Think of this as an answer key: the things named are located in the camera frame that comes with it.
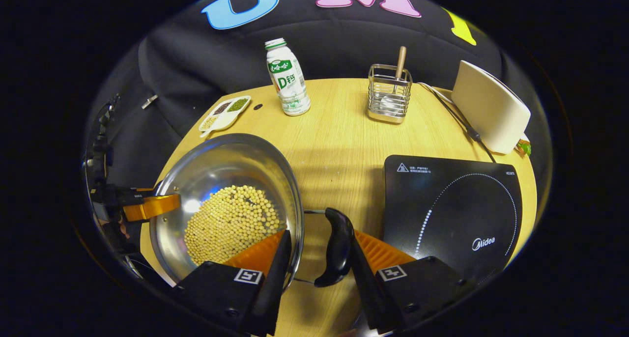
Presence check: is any white divided dish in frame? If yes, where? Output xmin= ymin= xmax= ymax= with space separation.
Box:
xmin=199 ymin=95 xmax=252 ymax=139

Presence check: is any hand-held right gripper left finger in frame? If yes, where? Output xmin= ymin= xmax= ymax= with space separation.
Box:
xmin=172 ymin=229 xmax=292 ymax=337

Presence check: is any metal wire utensil basket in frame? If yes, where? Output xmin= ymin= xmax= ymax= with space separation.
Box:
xmin=368 ymin=63 xmax=413 ymax=125

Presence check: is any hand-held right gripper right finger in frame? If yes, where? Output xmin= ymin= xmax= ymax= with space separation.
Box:
xmin=350 ymin=229 xmax=475 ymax=334

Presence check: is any wooden-handled metal spoon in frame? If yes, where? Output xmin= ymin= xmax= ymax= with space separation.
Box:
xmin=379 ymin=46 xmax=407 ymax=116

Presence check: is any stainless steel pot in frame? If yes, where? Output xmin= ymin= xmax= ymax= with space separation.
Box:
xmin=149 ymin=133 xmax=354 ymax=288

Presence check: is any black power cable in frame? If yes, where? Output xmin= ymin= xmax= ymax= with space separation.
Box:
xmin=432 ymin=87 xmax=498 ymax=164

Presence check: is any white toaster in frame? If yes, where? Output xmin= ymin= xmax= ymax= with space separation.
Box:
xmin=451 ymin=60 xmax=532 ymax=155

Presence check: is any white drink bottle green label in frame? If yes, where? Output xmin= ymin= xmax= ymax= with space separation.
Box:
xmin=264 ymin=38 xmax=311 ymax=117

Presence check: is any black induction cooktop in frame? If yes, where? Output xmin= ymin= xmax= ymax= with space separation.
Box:
xmin=382 ymin=154 xmax=523 ymax=286

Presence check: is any pile of yellow soybeans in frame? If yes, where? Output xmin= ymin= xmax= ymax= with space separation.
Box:
xmin=184 ymin=185 xmax=286 ymax=266

